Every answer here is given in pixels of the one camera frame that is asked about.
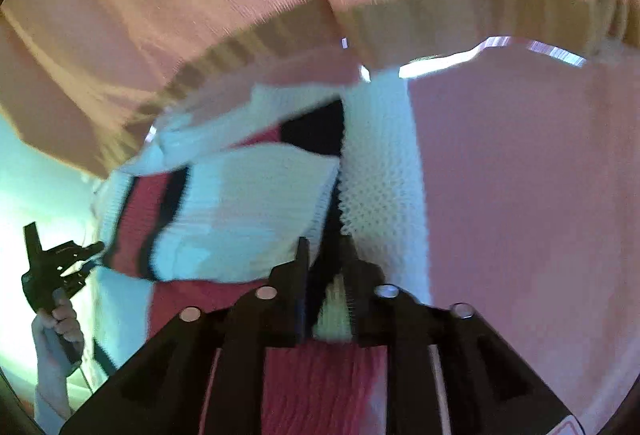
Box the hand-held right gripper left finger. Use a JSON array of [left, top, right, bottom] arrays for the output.
[[59, 237, 313, 435]]

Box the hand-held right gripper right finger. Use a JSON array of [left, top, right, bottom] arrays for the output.
[[339, 235, 587, 435]]

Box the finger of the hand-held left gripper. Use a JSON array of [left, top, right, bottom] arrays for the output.
[[62, 264, 95, 290], [62, 241, 106, 262]]

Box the white red black knit sweater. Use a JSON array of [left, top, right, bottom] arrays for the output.
[[90, 78, 433, 435]]

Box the person's left forearm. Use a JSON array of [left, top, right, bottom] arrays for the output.
[[34, 380, 76, 422]]

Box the person's left hand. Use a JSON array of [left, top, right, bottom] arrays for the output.
[[31, 287, 86, 388]]

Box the pink sheet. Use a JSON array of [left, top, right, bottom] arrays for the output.
[[406, 38, 640, 433]]

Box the pink garment with ribbed hem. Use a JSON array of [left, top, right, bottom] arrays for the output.
[[0, 0, 640, 181]]

